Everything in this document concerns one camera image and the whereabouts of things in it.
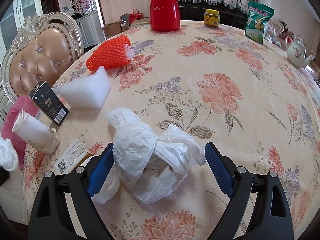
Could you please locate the black cardboard box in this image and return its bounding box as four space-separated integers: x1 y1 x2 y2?
29 81 69 126

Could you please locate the white tall cabinet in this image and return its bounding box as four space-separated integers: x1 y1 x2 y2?
0 0 42 220

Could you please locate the yellow-lid glass jar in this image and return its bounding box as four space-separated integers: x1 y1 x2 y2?
204 8 220 28

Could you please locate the ornate white sofa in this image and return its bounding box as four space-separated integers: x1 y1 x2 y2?
265 20 295 45

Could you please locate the ornate white leather chair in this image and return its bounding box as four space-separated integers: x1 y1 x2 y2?
1 11 84 103

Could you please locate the small beige box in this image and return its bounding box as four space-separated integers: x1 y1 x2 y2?
54 140 93 175

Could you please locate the white tissue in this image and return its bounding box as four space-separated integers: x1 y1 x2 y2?
0 136 19 172

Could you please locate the orange foam fruit net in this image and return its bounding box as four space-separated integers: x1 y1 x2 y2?
86 35 135 71

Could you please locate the white porcelain teapot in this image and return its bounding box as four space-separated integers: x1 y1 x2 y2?
285 36 316 68

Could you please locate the cushioned stool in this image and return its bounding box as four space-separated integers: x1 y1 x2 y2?
131 17 152 28

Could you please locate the white plastic bag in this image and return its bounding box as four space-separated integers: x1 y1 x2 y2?
91 107 206 205

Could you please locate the green snack bag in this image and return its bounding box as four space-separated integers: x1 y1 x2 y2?
245 0 275 45

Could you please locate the red handbag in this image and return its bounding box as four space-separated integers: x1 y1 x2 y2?
129 9 143 20

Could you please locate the white paper cup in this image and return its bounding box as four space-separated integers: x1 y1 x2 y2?
12 109 61 155

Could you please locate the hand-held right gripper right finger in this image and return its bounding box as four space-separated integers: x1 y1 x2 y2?
204 142 294 240

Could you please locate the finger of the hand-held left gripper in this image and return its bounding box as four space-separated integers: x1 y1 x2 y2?
0 166 10 188

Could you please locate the pink-lined trash bin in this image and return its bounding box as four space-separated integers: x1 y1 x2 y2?
1 95 38 170

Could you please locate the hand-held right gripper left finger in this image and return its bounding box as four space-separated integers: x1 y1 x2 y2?
28 142 115 240

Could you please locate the white foam sheet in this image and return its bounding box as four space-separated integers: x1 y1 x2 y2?
57 66 112 110

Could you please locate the red thermos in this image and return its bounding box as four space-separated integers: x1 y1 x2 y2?
150 0 181 32

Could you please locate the black piano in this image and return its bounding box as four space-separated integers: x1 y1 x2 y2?
176 1 248 30

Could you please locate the brown cardboard box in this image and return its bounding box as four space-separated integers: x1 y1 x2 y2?
103 21 123 37

